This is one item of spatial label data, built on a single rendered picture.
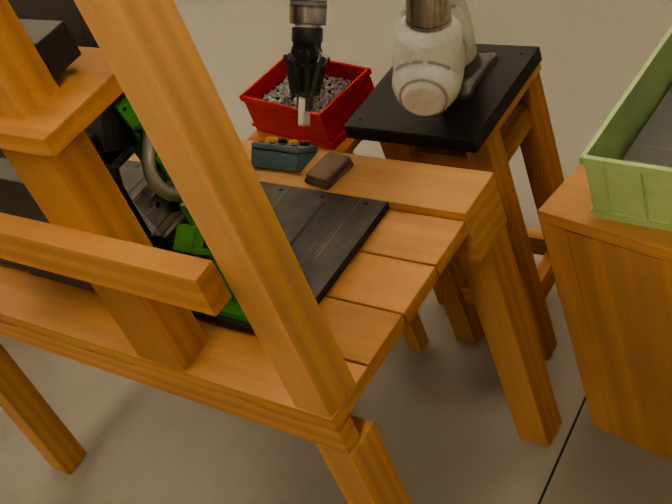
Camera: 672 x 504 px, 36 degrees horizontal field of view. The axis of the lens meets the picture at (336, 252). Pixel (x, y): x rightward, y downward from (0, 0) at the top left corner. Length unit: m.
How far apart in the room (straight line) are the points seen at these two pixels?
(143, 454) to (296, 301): 1.66
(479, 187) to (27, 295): 1.13
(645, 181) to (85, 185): 1.09
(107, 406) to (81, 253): 1.70
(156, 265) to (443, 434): 1.41
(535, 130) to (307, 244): 0.79
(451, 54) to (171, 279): 0.89
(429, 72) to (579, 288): 0.61
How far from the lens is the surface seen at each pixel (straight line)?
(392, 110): 2.61
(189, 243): 2.05
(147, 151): 2.30
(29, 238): 2.04
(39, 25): 1.88
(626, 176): 2.16
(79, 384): 3.73
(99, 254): 1.89
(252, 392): 2.06
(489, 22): 4.63
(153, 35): 1.46
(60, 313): 2.51
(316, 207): 2.37
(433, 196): 2.28
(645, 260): 2.25
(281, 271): 1.72
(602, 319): 2.49
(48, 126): 1.75
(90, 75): 1.84
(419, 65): 2.30
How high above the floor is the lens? 2.30
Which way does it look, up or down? 39 degrees down
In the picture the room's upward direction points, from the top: 24 degrees counter-clockwise
